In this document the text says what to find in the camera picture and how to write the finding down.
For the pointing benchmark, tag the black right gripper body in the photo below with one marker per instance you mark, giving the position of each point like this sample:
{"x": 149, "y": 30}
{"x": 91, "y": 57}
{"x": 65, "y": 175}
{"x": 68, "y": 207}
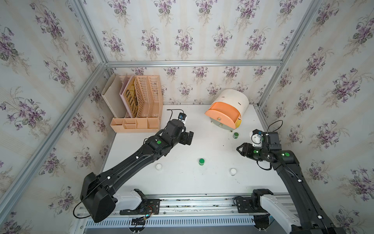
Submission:
{"x": 252, "y": 151}

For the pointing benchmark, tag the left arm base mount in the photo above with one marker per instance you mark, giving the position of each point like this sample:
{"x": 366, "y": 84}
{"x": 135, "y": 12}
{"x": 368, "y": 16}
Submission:
{"x": 136, "y": 203}

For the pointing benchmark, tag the pink top drawer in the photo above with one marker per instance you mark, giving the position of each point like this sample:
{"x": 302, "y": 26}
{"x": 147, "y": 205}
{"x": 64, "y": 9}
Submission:
{"x": 223, "y": 115}

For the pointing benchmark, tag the white oval drawer cabinet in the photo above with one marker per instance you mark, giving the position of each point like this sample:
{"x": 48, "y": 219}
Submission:
{"x": 234, "y": 98}

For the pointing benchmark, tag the wanted poster book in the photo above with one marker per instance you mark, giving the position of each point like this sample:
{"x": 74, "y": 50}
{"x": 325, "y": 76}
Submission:
{"x": 128, "y": 96}

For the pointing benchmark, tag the beige desk file organizer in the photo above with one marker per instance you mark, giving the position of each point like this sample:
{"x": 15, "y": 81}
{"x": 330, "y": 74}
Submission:
{"x": 150, "y": 107}

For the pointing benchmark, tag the white paint can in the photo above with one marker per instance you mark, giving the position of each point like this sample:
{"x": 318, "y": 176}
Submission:
{"x": 233, "y": 171}
{"x": 159, "y": 167}

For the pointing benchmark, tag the yellow drawer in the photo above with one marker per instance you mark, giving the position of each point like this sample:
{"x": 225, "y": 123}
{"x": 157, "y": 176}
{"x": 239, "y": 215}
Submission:
{"x": 238, "y": 122}

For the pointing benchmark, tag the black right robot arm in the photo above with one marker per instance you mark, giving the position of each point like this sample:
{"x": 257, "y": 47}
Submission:
{"x": 310, "y": 218}

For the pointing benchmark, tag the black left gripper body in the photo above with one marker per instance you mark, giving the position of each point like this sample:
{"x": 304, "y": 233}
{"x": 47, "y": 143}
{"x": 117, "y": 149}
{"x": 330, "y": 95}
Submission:
{"x": 183, "y": 138}

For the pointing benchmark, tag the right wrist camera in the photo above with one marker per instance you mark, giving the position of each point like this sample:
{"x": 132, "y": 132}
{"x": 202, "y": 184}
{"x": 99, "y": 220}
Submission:
{"x": 257, "y": 138}

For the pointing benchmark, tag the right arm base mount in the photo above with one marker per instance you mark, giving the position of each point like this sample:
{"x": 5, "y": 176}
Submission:
{"x": 251, "y": 204}

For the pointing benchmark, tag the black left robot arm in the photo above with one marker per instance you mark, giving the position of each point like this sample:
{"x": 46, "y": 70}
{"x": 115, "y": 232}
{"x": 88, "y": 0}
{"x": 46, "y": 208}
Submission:
{"x": 98, "y": 191}

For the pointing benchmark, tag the beige cardboard folder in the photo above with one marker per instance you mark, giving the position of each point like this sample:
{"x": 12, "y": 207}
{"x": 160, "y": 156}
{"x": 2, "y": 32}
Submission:
{"x": 111, "y": 95}

